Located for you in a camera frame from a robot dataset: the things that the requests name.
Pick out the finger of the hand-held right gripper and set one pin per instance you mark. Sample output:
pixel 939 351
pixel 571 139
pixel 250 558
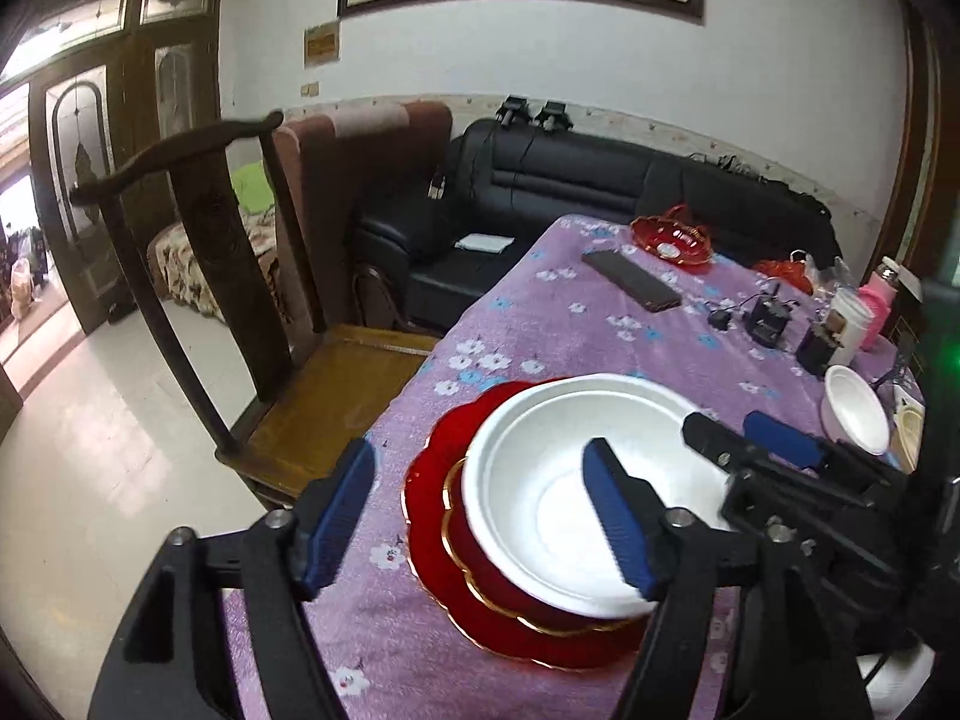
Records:
pixel 720 446
pixel 784 439

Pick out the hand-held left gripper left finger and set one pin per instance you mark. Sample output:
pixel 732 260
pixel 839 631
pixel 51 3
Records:
pixel 334 517

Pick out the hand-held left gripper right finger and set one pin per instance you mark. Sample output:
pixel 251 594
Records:
pixel 619 517

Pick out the large white bowl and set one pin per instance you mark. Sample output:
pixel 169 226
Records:
pixel 540 480

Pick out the red scalloped plate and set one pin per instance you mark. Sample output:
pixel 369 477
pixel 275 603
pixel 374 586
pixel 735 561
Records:
pixel 435 480

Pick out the red gold-rimmed glass dish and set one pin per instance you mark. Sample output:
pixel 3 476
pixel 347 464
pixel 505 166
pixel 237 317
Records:
pixel 480 570

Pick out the small white bowl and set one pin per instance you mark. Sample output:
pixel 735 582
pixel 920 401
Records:
pixel 855 405

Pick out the black box device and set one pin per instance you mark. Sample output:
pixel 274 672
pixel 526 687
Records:
pixel 814 349

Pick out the black charger device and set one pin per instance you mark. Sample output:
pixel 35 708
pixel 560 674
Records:
pixel 769 322

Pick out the beige plastic bowl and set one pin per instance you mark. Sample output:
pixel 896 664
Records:
pixel 909 427

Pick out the small black adapter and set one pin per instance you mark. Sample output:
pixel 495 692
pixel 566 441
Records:
pixel 720 317

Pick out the pink bottle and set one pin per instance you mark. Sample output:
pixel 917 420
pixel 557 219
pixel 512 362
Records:
pixel 877 307

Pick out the black flat remote box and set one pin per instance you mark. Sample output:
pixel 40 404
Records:
pixel 630 279

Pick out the purple floral tablecloth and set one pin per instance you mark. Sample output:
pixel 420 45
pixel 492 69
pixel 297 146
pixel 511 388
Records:
pixel 540 330

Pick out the floral blanket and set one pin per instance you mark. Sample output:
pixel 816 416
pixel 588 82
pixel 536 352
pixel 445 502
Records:
pixel 187 270

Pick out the dark wooden chair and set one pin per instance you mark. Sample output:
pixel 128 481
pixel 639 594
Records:
pixel 210 240

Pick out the white folded cloth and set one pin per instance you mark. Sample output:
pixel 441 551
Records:
pixel 485 243

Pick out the black leather sofa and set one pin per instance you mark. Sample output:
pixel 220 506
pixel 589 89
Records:
pixel 540 172

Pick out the brown armchair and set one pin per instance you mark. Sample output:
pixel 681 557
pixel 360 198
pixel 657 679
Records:
pixel 337 187

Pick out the green pillow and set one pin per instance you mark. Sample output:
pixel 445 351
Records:
pixel 251 187

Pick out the black clamp device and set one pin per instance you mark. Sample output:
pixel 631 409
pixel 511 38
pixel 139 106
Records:
pixel 553 116
pixel 514 111

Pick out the dark wooden glass door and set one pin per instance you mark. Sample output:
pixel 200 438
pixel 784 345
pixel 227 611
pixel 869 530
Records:
pixel 82 165

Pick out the wall outlet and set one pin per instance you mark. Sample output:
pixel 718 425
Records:
pixel 309 88

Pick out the yellow wall plaque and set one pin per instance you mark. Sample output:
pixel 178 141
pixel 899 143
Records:
pixel 321 43

